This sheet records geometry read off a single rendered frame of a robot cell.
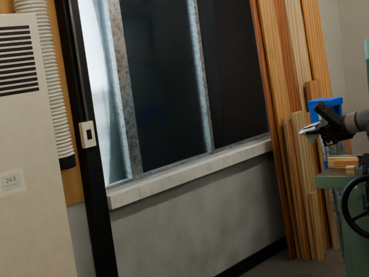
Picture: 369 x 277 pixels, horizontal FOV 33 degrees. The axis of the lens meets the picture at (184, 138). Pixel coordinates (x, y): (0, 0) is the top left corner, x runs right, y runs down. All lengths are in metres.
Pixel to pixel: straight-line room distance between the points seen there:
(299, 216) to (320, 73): 1.17
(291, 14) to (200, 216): 1.67
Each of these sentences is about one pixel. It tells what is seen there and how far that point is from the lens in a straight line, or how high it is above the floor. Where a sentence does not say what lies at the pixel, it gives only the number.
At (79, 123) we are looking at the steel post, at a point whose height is 1.27.
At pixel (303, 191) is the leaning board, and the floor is 0.50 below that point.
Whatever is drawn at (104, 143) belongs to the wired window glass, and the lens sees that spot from 3.46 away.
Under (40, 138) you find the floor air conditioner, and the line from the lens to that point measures 2.74.
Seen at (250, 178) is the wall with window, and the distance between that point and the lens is 4.38.
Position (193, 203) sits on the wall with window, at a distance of 3.90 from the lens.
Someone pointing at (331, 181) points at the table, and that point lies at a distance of 2.96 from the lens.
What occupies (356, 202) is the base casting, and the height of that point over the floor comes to 0.78.
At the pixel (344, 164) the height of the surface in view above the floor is 0.92.
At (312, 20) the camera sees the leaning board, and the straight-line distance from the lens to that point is 4.92.
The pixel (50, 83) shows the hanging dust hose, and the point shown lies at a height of 1.49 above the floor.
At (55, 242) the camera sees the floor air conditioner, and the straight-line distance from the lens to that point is 2.82.
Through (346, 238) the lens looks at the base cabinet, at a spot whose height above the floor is 0.60.
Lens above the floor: 1.56
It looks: 8 degrees down
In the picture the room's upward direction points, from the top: 7 degrees counter-clockwise
